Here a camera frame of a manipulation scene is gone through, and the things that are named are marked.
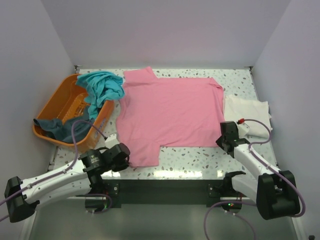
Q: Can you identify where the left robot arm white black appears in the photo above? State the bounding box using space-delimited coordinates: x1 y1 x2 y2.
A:
3 143 130 223

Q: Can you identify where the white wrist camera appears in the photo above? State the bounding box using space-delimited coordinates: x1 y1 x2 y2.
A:
236 118 250 138
104 133 120 149

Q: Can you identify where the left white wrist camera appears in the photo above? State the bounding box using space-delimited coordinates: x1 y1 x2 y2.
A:
104 133 120 149

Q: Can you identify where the dark teal t shirt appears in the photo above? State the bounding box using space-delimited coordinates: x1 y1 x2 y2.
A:
33 112 95 144

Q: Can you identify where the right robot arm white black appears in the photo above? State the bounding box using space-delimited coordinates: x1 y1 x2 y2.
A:
216 118 306 220

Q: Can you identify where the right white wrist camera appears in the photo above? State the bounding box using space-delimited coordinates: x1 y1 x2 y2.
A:
236 118 250 138

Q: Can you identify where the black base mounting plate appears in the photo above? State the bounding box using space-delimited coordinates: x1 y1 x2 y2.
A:
103 179 248 208

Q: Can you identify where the folded white t shirt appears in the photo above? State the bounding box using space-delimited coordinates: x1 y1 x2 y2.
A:
223 95 272 138

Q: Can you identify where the orange plastic laundry basket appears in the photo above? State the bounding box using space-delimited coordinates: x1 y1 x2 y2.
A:
32 73 115 153

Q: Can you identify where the turquoise t shirt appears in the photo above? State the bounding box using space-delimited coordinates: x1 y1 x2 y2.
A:
75 71 125 119

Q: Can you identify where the pink t shirt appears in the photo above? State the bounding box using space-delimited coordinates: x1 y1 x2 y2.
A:
116 67 224 167

